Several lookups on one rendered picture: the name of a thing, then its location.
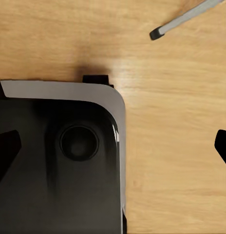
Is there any camera tripod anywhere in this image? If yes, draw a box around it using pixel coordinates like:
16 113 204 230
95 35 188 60
150 0 225 40

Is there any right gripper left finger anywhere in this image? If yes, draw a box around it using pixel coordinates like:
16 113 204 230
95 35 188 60
0 130 21 182

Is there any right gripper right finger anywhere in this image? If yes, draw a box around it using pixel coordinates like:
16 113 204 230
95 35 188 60
214 130 226 163

